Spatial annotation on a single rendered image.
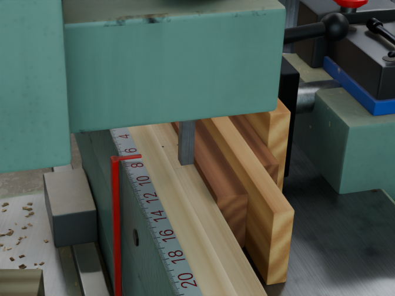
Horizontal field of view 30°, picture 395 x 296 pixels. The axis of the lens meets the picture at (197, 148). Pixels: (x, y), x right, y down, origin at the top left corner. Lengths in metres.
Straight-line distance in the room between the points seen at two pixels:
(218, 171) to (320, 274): 0.10
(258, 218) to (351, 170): 0.12
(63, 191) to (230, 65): 0.27
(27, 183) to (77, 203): 1.61
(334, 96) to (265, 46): 0.16
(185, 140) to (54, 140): 0.12
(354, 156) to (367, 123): 0.03
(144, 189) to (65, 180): 0.22
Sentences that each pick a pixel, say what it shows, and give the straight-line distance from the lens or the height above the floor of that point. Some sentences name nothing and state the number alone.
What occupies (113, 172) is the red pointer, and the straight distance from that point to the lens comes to 0.49.
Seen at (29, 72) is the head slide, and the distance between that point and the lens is 0.38.
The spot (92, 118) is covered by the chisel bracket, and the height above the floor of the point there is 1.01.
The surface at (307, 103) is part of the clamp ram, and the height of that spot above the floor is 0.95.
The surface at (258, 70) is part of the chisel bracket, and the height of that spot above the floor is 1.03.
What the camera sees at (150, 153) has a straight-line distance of 0.52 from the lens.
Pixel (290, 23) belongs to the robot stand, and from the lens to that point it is 1.30.
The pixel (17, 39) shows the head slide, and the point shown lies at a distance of 0.37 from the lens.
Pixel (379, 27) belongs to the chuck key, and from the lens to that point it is 0.61.
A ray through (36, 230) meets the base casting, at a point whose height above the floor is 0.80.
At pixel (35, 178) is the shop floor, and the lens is 2.28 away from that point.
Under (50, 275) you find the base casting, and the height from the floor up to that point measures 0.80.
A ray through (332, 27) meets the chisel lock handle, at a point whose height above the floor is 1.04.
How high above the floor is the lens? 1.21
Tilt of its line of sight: 30 degrees down
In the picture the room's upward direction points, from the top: 2 degrees clockwise
